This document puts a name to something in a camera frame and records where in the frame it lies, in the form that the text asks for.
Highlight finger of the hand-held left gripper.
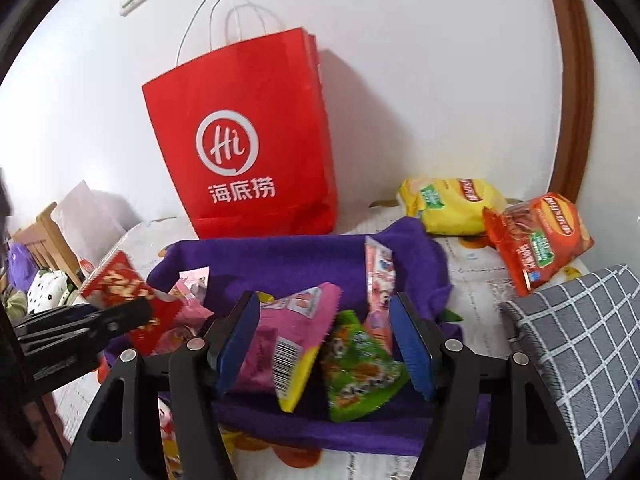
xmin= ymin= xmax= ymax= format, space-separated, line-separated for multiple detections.
xmin=19 ymin=298 xmax=155 ymax=361
xmin=14 ymin=305 xmax=103 ymax=335

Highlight pale pink cartoon packet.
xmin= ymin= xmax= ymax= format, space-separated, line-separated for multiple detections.
xmin=172 ymin=266 xmax=213 ymax=321

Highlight green snack packet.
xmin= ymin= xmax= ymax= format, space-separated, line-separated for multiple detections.
xmin=320 ymin=310 xmax=408 ymax=423

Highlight red chip bag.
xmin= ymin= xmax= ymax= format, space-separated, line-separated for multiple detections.
xmin=482 ymin=192 xmax=596 ymax=297

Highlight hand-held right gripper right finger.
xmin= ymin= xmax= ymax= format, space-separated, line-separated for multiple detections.
xmin=390 ymin=292 xmax=586 ymax=480

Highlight purple towel covered tray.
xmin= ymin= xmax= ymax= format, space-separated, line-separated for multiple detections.
xmin=102 ymin=217 xmax=493 ymax=458

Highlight grey checked folded cloth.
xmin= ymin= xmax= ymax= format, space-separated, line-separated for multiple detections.
xmin=499 ymin=264 xmax=640 ymax=466

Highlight red gold print packet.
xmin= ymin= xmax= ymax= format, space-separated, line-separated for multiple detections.
xmin=80 ymin=251 xmax=173 ymax=356

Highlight large pink packet yellow edge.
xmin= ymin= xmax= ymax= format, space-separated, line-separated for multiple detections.
xmin=232 ymin=282 xmax=343 ymax=413

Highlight white floral pillow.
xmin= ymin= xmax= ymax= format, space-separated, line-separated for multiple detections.
xmin=27 ymin=270 xmax=71 ymax=313

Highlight red paper bag white handles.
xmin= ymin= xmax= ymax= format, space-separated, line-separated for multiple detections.
xmin=141 ymin=0 xmax=338 ymax=240

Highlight purple cloth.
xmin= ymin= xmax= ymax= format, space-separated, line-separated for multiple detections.
xmin=7 ymin=242 xmax=38 ymax=286

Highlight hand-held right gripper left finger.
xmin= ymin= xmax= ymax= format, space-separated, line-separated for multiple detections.
xmin=62 ymin=290 xmax=262 ymax=480

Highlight yellow chip bag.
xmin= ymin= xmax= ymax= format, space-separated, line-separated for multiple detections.
xmin=397 ymin=176 xmax=508 ymax=237

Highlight brown wooden door frame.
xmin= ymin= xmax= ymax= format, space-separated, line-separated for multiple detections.
xmin=537 ymin=0 xmax=596 ymax=206

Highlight wooden headboard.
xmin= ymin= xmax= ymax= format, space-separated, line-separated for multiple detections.
xmin=12 ymin=202 xmax=83 ymax=291

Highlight round pink pastry packet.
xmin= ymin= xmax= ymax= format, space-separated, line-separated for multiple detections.
xmin=150 ymin=310 xmax=211 ymax=356

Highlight long pink stick packet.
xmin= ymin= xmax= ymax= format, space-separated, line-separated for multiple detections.
xmin=364 ymin=236 xmax=398 ymax=356

